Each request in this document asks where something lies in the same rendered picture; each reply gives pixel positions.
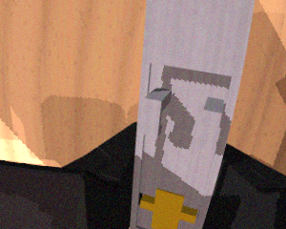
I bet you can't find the light brown wooden board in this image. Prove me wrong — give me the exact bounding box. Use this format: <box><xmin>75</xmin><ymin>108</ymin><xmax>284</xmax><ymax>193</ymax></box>
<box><xmin>0</xmin><ymin>0</ymin><xmax>286</xmax><ymax>176</ymax></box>

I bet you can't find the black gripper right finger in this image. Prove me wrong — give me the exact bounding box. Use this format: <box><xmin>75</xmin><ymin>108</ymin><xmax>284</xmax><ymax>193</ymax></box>
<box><xmin>201</xmin><ymin>144</ymin><xmax>286</xmax><ymax>229</ymax></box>

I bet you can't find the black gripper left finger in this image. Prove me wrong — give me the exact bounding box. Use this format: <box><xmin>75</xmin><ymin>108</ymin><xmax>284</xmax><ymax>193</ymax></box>
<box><xmin>0</xmin><ymin>121</ymin><xmax>138</xmax><ymax>229</ymax></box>

